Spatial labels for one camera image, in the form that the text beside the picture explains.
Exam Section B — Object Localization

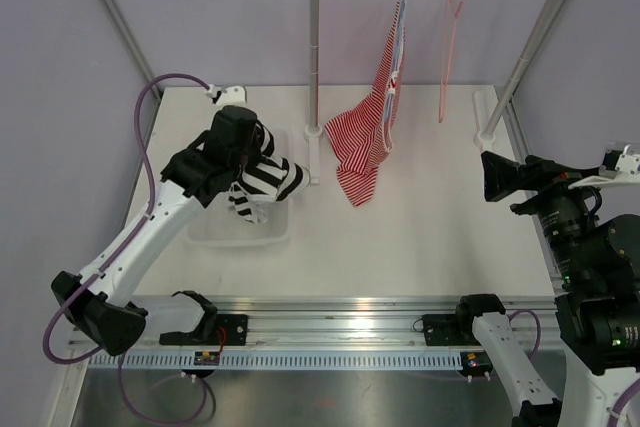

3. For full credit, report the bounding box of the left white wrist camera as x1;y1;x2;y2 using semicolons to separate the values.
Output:
205;84;247;108

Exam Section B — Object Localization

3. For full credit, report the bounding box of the translucent plastic basket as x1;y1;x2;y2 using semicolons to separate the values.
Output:
186;128;290;248

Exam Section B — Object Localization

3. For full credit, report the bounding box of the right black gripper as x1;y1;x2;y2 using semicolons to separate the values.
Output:
483;149;608;286

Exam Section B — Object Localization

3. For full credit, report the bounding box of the blue wire hanger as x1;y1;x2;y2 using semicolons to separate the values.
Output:
383;0;407;122

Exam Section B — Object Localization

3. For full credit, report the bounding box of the aluminium rail base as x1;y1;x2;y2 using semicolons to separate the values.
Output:
130;295;562;351

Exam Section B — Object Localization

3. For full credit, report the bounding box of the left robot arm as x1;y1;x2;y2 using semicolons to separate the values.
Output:
51;105;261;356

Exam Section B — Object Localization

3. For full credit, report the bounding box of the white slotted cable duct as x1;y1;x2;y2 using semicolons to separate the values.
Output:
89;349;462;371

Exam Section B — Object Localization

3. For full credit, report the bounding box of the black white striped tank top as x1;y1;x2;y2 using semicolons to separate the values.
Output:
227;122;310;225

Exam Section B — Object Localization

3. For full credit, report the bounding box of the white clothes rack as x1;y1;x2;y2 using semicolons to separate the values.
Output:
304;0;563;185

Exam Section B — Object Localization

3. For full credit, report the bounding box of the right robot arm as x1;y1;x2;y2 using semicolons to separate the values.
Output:
453;145;639;426

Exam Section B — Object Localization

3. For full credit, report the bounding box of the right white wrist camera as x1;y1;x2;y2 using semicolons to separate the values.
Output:
569;142;640;189

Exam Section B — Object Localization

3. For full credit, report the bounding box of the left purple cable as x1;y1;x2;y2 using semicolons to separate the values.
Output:
42;72;219;419

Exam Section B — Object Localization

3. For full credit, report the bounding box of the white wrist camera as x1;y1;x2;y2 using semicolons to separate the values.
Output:
569;142;640;189
205;84;247;108

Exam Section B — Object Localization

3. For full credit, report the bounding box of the red white striped tank top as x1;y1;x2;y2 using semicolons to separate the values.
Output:
325;0;405;207

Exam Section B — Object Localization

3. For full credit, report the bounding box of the pink wire hanger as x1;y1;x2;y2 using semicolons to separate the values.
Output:
438;0;465;124

